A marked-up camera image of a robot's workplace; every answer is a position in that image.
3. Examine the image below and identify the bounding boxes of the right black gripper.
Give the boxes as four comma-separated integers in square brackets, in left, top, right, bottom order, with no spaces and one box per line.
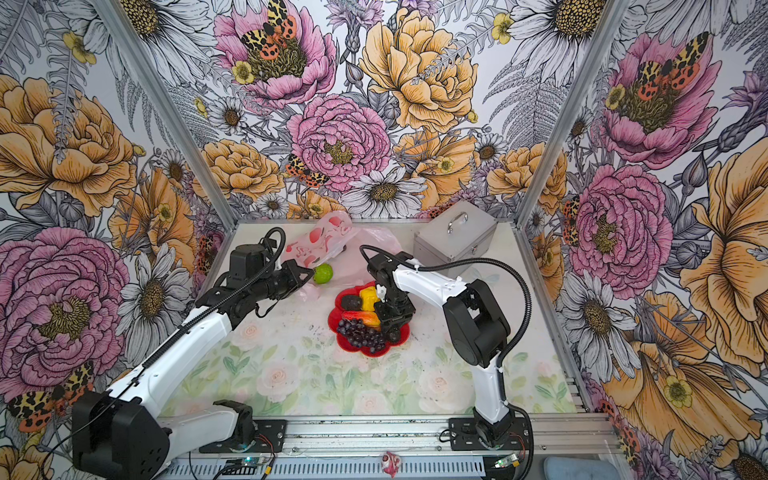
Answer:
[373,288,416,333]

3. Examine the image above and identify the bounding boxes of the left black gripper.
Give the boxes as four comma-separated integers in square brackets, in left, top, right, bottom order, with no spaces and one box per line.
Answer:
[252,259,314,300]

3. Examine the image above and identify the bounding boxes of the green lime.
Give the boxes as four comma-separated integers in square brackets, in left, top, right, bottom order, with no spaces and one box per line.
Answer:
[313,263,334,285]

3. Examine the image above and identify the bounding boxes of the pink plastic bag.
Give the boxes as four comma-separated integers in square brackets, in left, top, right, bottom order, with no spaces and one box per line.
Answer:
[281,211,402,302]

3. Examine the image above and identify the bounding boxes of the red flower-shaped plate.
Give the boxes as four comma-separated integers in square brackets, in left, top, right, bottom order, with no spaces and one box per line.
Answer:
[328,282,410,358]

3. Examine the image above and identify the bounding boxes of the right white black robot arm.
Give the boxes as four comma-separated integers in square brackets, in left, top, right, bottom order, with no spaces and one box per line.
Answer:
[372,265,515,448]

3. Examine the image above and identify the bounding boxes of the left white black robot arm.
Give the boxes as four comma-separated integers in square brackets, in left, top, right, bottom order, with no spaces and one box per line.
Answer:
[72,260,313,479]

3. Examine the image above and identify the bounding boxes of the yellow bell pepper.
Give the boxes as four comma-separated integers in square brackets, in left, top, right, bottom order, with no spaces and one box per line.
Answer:
[358,286,380,312]

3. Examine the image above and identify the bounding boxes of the dark purple grapes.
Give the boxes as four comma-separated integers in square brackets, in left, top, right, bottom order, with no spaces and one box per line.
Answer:
[337,319,388,354]

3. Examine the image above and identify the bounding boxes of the silver metal box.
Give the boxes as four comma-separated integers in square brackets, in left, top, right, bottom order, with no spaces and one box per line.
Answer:
[412,201,498,266]

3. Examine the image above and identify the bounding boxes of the small pink red object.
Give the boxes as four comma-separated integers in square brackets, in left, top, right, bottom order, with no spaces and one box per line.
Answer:
[381,451,402,479]

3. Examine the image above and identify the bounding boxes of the green circuit board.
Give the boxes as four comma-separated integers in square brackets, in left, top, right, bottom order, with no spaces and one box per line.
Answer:
[493,453,520,469]

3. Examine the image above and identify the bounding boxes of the blue grey cloth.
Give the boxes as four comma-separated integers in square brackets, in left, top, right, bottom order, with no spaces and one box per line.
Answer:
[543,457,620,480]

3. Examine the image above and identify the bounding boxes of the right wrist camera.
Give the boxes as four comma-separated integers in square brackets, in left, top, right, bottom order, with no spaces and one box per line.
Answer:
[367,253,400,286]

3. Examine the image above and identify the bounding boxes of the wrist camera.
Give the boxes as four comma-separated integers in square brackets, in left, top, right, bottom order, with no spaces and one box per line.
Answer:
[367,253,400,286]
[226,243,274,289]

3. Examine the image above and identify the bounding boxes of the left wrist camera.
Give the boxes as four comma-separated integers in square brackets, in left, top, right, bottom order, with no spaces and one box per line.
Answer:
[226,243,274,289]

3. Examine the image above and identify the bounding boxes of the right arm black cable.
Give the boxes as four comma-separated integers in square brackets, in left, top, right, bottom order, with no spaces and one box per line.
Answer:
[358,242,535,480]

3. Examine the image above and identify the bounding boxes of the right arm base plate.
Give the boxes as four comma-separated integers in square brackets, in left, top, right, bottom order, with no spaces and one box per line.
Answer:
[440,417,532,452]

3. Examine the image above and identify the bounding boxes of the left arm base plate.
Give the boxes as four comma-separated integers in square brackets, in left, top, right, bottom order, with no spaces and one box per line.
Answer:
[243,419,288,454]

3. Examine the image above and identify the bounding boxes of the aluminium front rail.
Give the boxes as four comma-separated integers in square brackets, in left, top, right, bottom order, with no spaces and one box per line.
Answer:
[169,413,621,459]

